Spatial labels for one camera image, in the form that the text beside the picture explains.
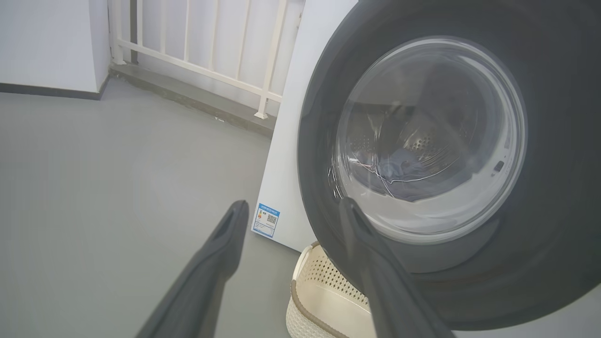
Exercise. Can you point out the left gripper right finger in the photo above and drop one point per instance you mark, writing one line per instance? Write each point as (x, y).
(380, 281)

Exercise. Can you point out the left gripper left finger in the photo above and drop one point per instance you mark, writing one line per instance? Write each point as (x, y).
(206, 281)

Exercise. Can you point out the blue cartoon print garment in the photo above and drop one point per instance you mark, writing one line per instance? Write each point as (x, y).
(408, 166)

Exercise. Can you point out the round glass washer door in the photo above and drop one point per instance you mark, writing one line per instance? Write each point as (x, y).
(563, 188)

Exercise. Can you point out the white front-load washing machine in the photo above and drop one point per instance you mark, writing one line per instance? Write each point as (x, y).
(300, 141)

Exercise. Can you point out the cream perforated laundry basket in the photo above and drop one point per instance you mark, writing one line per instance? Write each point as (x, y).
(319, 291)

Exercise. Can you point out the blue energy label sticker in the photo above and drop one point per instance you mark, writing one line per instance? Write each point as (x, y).
(266, 220)

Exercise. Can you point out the white metal railing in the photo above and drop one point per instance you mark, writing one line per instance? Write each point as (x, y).
(197, 65)

